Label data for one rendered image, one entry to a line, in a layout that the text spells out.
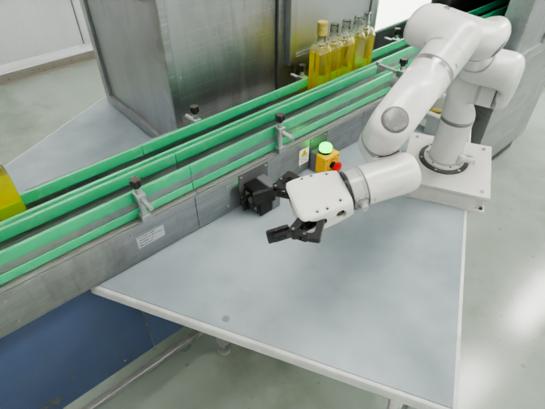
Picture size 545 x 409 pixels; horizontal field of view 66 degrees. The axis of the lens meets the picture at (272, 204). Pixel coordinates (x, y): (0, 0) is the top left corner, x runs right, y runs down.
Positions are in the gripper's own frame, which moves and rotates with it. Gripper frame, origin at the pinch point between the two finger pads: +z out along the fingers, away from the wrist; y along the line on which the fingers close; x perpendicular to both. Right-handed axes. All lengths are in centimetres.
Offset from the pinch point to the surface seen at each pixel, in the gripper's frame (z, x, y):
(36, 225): 50, -12, 27
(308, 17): -39, -14, 92
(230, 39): -9, -9, 81
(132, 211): 29.8, -18.3, 29.1
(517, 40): -143, -59, 104
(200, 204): 14.2, -28.9, 34.3
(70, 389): 67, -62, 10
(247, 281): 7.7, -36.5, 10.4
